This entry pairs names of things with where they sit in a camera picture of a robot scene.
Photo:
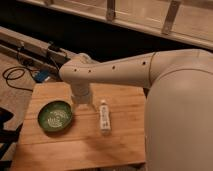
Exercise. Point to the blue connector box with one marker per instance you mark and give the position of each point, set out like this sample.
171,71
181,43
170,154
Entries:
41,76

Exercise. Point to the metal bracket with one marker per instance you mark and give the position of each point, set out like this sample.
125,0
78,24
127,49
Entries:
110,13
170,17

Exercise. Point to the metal bracket centre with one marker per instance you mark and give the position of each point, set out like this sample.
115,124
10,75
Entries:
110,13

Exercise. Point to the green ceramic bowl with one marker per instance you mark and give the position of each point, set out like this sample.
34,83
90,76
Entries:
55,116

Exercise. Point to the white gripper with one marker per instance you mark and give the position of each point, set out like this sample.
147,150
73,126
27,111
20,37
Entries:
82,94

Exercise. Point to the metal rail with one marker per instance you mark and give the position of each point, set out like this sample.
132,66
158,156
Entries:
32,47

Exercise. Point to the metal bracket right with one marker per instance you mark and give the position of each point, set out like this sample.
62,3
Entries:
170,17

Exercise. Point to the black clamp device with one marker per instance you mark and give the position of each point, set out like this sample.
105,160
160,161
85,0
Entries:
56,48

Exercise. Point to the white plastic bottle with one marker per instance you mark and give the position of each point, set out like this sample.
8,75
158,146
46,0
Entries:
104,116

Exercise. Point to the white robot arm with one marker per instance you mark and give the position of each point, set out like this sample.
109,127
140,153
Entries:
178,117

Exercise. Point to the wooden board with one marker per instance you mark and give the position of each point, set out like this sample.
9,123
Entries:
82,145

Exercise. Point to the black chair part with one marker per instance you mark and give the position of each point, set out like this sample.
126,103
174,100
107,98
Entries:
7,137

